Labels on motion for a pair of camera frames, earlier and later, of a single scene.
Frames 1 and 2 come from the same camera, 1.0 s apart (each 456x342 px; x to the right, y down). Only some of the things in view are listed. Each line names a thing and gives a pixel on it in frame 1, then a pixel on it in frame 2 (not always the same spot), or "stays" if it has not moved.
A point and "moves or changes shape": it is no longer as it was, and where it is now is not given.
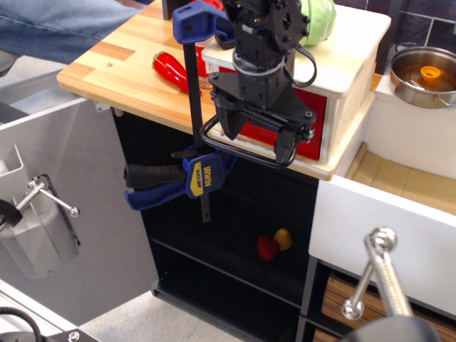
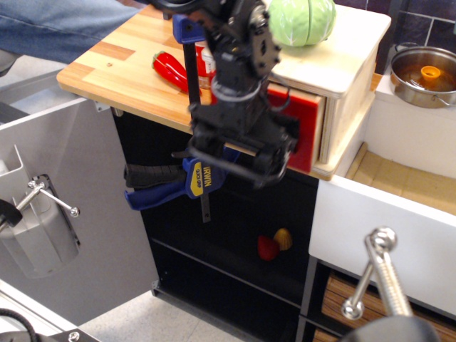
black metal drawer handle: (244, 154) moves or changes shape
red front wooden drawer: (261, 132) moves or changes shape
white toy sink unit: (403, 177) stays
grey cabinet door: (77, 145) stays
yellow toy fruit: (283, 238) stays
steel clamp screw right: (380, 241) stays
